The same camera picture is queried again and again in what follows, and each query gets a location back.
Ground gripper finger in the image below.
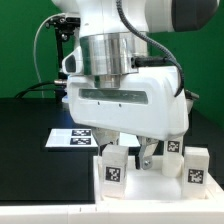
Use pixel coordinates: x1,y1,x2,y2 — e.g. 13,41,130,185
135,136,159,170
92,128,119,146

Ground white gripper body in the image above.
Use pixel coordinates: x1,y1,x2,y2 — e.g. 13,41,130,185
67,66,189,141

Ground white square tabletop tray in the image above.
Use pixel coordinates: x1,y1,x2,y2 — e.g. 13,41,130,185
93,156,222,204

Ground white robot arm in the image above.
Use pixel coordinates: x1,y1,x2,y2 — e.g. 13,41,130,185
52,0,220,169

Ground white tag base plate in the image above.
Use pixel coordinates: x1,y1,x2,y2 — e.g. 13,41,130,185
46,129,139,148

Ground black base cables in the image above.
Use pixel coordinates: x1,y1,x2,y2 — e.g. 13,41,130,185
14,79,69,100

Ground black camera stand pole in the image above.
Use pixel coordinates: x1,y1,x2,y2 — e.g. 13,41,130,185
55,28,67,102

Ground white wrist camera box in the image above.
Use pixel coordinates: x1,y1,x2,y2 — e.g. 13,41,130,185
62,46,83,75

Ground black camera on stand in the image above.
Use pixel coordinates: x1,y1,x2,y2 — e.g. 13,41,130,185
45,13,80,30

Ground grey camera cable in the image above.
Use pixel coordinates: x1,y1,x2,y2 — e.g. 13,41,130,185
32,13,64,99

